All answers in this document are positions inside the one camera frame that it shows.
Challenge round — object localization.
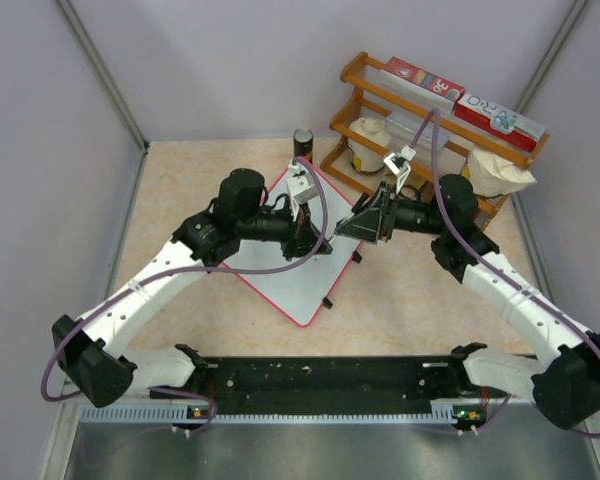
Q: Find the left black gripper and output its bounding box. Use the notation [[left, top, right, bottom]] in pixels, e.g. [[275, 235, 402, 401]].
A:
[[237, 196, 331, 261]]

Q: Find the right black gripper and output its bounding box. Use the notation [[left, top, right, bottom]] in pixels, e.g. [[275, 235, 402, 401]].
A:
[[335, 182, 447, 245]]

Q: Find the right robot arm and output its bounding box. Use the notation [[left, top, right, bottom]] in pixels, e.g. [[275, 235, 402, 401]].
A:
[[335, 174, 600, 430]]

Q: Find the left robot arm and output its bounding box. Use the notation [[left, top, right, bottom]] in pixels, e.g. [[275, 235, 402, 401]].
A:
[[50, 158, 332, 408]]

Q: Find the white jar on rack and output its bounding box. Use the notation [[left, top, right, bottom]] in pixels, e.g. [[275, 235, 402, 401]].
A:
[[348, 117, 392, 175]]

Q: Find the wooden two tier rack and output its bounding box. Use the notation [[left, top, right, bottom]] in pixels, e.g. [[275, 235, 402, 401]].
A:
[[320, 51, 550, 222]]

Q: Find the clear plastic box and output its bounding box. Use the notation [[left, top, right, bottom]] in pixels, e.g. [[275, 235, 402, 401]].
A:
[[385, 112, 434, 153]]

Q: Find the black drink can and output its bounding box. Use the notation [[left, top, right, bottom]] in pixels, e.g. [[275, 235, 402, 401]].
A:
[[293, 128, 314, 163]]

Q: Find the cream cloth bag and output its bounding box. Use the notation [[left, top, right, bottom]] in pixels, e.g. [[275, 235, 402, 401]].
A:
[[461, 147, 537, 198]]

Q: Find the red box with 3D print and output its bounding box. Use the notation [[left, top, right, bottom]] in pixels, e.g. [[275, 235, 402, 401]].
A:
[[379, 57, 466, 113]]

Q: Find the red white foil box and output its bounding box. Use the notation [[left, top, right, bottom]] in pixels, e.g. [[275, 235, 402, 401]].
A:
[[453, 92, 546, 153]]

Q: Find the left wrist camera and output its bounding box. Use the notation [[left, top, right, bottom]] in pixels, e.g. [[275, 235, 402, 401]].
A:
[[286, 160, 318, 220]]

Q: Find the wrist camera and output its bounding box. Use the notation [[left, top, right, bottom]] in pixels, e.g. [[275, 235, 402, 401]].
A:
[[286, 160, 318, 220], [383, 145, 416, 193]]

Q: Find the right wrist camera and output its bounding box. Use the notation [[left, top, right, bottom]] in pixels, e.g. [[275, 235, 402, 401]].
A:
[[383, 145, 416, 193]]

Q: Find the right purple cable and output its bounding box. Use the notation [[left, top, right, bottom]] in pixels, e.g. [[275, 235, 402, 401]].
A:
[[409, 108, 600, 440]]

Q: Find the purple cable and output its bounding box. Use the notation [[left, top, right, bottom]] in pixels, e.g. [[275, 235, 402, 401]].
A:
[[409, 108, 600, 440], [40, 155, 331, 436]]

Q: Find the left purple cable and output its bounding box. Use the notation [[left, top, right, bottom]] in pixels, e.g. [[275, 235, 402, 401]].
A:
[[40, 155, 331, 436]]

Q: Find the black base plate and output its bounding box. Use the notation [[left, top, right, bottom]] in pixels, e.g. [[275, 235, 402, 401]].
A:
[[149, 355, 526, 416]]

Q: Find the grey cable duct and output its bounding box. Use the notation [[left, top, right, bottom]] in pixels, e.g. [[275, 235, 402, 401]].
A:
[[80, 401, 485, 426]]

